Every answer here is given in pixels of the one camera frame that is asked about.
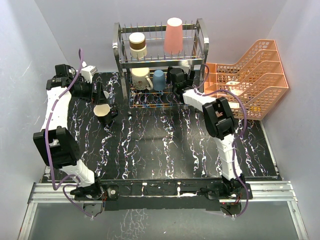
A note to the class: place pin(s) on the cream and brown cup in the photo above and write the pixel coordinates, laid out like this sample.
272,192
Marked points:
138,46

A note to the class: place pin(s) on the orange plastic file organizer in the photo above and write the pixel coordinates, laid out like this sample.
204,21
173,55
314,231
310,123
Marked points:
257,80

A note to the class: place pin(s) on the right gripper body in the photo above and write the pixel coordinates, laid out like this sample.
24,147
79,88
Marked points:
189,81

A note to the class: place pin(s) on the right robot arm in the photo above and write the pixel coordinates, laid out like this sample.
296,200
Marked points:
220,124

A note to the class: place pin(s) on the grey-blue mug with handle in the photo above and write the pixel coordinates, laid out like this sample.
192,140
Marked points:
106,96

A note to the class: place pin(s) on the cream ceramic mug green inside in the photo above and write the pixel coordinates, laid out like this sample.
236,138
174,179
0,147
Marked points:
141,78

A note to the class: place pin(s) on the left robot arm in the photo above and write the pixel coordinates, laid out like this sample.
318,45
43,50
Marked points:
57,147

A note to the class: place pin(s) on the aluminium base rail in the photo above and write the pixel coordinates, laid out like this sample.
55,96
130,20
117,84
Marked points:
166,210

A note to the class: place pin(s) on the light blue plastic cup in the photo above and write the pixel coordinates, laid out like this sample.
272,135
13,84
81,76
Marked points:
158,80

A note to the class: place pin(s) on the black mug white inside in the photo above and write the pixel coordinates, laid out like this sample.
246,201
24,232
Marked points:
105,114

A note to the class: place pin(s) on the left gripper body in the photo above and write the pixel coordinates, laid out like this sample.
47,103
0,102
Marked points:
83,89

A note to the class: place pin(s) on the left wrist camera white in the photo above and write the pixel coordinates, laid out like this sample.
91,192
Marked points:
88,73

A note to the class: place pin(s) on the tall pink plastic cup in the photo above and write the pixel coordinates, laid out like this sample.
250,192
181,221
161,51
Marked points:
173,39

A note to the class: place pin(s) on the steel two-tier dish rack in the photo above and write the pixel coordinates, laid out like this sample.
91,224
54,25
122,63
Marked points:
193,55

